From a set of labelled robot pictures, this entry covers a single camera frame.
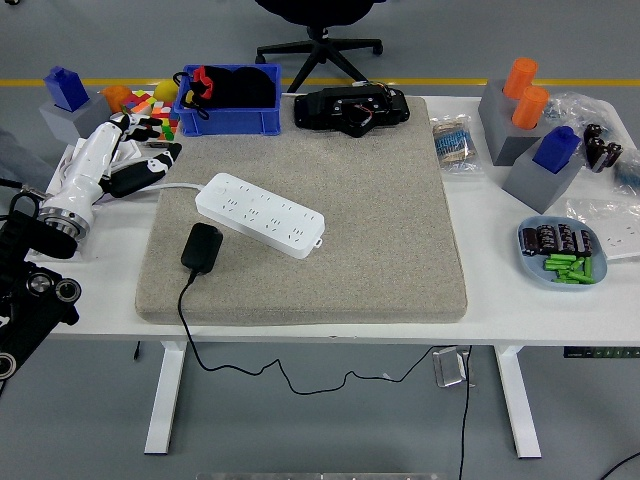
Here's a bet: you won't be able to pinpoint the blue block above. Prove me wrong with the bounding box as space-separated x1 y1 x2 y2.
531 125 582 175
43 65 91 113

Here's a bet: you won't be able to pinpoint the clear bag of resistors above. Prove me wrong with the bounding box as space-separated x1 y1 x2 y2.
429 113 486 177

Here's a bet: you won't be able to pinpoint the white power strip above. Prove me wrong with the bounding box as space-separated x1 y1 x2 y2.
194 172 326 260

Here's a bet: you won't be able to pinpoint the white wall socket in bag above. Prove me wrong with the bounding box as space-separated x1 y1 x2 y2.
564 197 640 262

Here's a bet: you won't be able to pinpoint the grey block holder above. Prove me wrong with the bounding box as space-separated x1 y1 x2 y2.
501 144 586 215
38 92 114 147

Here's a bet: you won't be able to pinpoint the black floor cable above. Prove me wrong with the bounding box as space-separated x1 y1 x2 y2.
597 451 640 480

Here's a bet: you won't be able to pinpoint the blue plastic bin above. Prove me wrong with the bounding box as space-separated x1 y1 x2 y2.
178 63 283 138

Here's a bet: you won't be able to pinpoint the black plug with cord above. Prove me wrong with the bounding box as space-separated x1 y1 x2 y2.
177 222 444 397

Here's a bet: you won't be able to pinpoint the clear bag blue components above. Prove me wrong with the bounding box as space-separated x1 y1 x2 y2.
543 92 629 134
610 147 640 197

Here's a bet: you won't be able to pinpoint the grey-brown mat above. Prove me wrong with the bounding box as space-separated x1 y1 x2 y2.
134 96 469 327

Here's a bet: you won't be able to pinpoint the plain black pouch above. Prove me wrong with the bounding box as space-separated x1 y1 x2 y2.
229 66 278 109

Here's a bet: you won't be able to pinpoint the orange cup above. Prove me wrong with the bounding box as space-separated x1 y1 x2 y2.
99 84 134 114

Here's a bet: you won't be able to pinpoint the black office chair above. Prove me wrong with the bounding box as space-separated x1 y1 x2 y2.
253 0 386 94

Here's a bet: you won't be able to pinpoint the silver metal box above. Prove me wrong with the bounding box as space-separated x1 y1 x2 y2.
431 345 477 389

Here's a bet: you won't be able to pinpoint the black hanging cable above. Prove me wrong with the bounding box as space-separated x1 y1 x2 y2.
457 344 474 480

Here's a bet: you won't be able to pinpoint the black electronic device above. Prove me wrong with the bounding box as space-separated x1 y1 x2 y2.
293 82 411 139

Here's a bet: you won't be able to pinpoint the black desk control panel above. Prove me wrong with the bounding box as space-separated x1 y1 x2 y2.
563 346 640 360

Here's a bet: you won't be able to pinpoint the grey two-slot holder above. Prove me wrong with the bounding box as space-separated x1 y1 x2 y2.
477 78 551 167

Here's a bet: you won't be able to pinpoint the light blue plate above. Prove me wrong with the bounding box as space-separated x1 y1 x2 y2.
516 214 609 292

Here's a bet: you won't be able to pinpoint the black pouch with red trim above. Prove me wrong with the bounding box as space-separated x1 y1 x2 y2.
172 64 236 121

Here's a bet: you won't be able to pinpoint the orange cylinder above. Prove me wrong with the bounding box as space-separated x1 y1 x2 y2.
510 85 550 132
502 57 539 100

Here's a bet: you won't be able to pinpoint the bag of dark capacitors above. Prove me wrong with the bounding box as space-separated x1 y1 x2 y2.
582 122 626 174

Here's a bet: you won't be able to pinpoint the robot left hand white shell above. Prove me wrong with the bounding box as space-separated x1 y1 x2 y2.
42 113 184 216

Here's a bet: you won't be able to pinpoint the white table leg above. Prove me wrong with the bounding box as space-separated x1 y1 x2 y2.
143 341 187 456
492 344 544 460

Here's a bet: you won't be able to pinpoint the yellow ball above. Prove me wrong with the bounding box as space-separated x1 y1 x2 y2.
153 79 180 104

